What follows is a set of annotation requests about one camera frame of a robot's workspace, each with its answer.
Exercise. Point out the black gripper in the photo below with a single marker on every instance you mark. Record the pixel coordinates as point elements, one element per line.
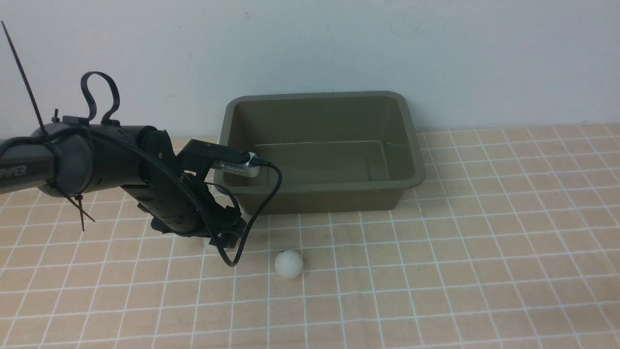
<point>179,202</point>

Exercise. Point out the white table-tennis ball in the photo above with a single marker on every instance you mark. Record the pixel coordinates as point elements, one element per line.
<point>289,264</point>

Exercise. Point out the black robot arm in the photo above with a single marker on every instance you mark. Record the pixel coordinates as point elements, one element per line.
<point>69,161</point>

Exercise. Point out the olive green plastic bin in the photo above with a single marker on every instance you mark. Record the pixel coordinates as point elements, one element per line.
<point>338,152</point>

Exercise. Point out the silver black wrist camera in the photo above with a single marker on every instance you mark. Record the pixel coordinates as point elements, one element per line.
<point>200,157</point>

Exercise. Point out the black cable tie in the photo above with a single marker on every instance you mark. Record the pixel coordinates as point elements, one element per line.
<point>29,82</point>

